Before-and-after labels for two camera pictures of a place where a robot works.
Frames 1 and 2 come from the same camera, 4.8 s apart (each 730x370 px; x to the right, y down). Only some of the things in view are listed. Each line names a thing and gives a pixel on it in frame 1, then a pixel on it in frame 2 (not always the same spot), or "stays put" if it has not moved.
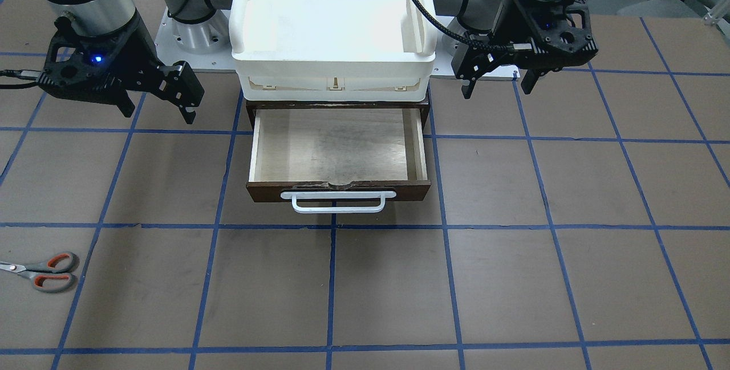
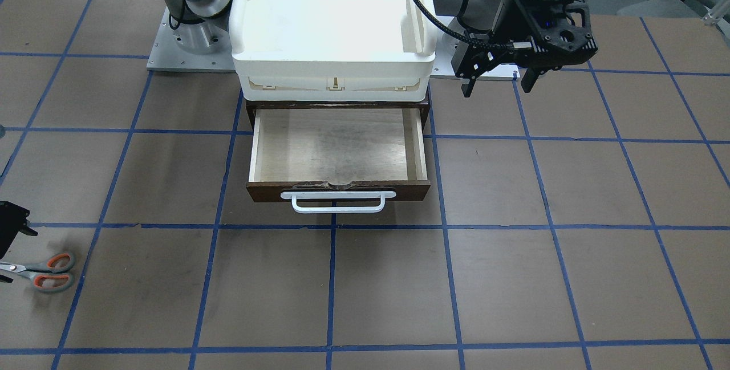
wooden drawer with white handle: (331, 160) stays put
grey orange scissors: (56, 274) stays put
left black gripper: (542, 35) stays put
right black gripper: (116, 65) to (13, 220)
